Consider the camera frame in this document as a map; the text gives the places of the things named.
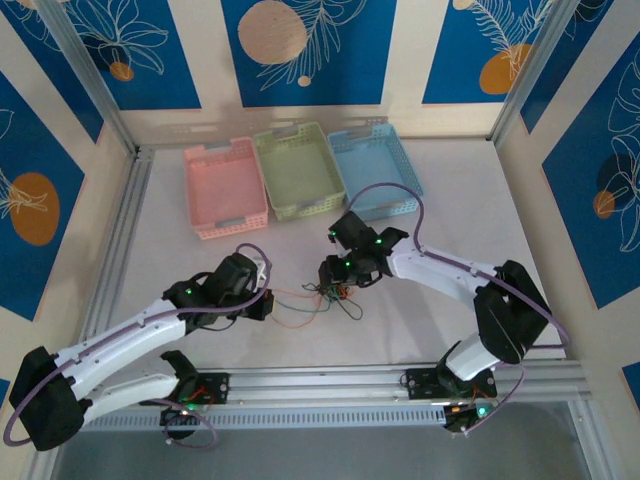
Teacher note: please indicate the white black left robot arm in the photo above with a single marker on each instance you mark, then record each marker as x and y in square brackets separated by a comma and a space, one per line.
[125, 330]

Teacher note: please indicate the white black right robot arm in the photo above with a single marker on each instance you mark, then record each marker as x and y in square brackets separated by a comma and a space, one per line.
[440, 275]

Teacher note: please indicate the blue plastic basket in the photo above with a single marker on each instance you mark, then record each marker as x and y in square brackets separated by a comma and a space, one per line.
[375, 160]

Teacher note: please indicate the green plastic basket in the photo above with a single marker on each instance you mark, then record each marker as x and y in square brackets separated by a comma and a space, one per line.
[300, 170]

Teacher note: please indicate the pink plastic basket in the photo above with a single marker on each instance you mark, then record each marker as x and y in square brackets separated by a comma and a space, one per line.
[225, 185]

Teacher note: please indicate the black left controller box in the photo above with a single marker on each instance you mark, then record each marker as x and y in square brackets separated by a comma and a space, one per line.
[175, 420]

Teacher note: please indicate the black controller box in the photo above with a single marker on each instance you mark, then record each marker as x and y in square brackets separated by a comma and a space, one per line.
[175, 420]
[462, 420]

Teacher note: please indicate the black right controller box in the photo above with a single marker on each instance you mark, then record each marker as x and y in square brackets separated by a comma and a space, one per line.
[462, 420]

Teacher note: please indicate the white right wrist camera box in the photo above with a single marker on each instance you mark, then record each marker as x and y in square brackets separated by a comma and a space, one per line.
[331, 238]

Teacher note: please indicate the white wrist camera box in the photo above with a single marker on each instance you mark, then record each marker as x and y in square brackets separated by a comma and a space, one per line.
[331, 238]
[260, 270]

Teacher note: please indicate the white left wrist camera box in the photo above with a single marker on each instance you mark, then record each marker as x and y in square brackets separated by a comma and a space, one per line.
[260, 270]

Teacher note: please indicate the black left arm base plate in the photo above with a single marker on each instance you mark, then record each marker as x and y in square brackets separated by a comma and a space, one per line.
[220, 387]

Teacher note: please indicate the aluminium mounting rail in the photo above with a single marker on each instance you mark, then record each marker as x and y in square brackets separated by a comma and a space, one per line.
[320, 387]

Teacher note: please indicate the aluminium side rail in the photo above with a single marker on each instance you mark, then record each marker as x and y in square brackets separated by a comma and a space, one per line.
[120, 240]

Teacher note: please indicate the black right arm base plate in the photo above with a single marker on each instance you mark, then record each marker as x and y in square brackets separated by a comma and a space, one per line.
[420, 382]

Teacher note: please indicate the aluminium frame leg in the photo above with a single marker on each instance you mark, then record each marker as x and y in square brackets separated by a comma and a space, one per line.
[45, 465]
[595, 450]

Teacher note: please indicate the aluminium frame post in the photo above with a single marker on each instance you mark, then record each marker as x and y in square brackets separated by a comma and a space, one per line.
[545, 60]
[85, 70]

